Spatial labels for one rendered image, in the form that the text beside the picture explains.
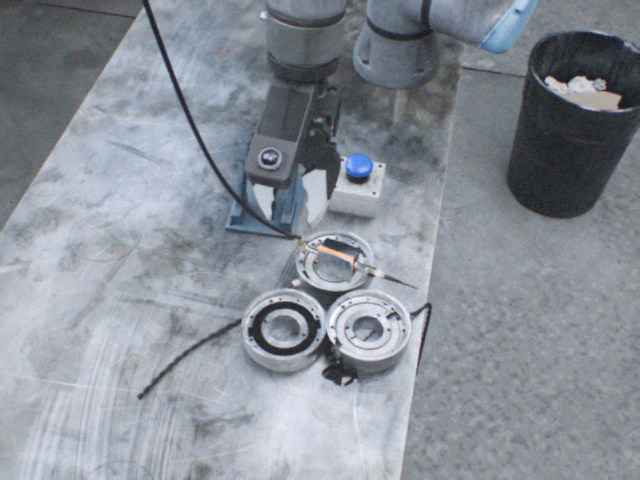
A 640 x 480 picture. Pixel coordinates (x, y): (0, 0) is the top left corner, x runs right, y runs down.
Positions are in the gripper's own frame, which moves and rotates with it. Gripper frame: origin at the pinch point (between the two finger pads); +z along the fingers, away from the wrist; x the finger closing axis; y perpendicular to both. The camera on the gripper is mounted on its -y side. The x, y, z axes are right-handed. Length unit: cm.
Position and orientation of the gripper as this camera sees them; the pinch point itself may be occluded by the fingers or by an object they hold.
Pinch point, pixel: (290, 218)
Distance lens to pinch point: 87.7
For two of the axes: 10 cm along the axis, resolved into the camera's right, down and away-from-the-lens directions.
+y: 2.1, -6.5, 7.3
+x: -9.8, -1.9, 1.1
